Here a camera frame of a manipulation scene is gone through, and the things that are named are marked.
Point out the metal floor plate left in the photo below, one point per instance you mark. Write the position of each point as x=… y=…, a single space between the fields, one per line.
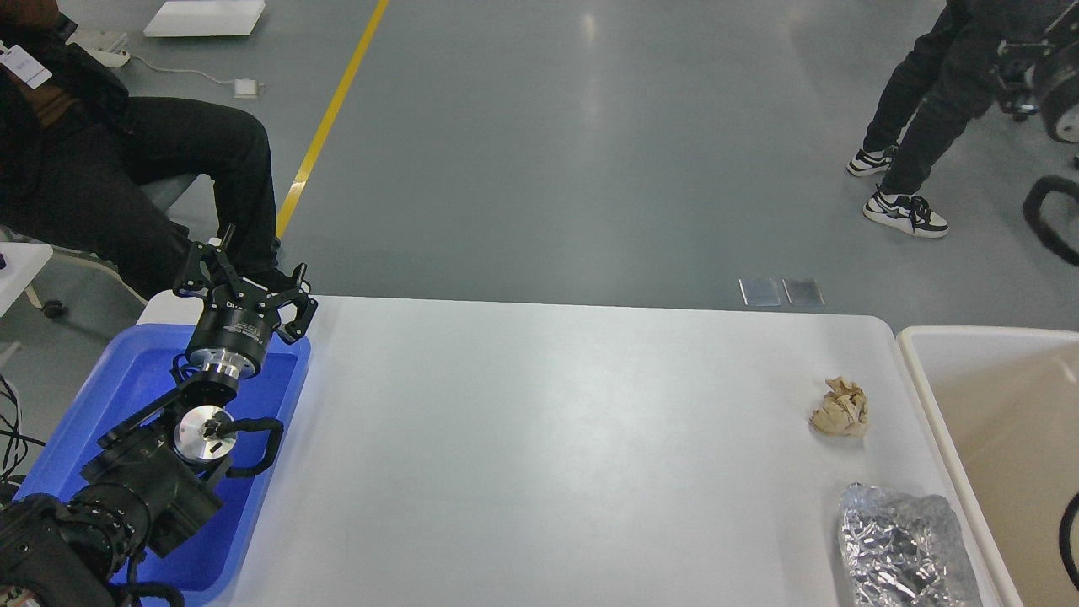
x=760 y=293

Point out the small white side table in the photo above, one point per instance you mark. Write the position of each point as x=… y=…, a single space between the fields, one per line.
x=23 y=262

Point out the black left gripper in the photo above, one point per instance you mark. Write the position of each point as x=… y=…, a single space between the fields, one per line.
x=233 y=331

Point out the crumpled brown paper ball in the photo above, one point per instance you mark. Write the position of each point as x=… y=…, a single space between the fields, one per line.
x=844 y=410

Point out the person in brown shirt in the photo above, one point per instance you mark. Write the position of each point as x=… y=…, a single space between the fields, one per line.
x=78 y=151

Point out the blue plastic tray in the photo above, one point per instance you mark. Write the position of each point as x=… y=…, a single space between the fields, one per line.
x=136 y=368

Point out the crumpled aluminium foil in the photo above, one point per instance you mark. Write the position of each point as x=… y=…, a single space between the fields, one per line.
x=899 y=549

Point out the beige plastic bin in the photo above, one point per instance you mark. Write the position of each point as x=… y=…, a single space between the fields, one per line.
x=1002 y=403

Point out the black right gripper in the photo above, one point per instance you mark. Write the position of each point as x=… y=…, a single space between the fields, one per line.
x=1055 y=85

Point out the metal floor plate right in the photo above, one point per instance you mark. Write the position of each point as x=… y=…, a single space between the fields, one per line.
x=803 y=293

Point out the metal floor plate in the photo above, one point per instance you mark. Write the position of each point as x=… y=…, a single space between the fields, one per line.
x=760 y=293
x=803 y=293

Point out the white flat board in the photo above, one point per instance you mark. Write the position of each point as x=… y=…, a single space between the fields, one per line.
x=205 y=19

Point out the white power adapter with cable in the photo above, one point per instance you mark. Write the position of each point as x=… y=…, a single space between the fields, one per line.
x=110 y=49

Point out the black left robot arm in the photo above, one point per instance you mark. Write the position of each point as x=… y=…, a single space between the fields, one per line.
x=153 y=484

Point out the person in dark jeans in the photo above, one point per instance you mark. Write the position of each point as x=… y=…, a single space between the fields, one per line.
x=943 y=83

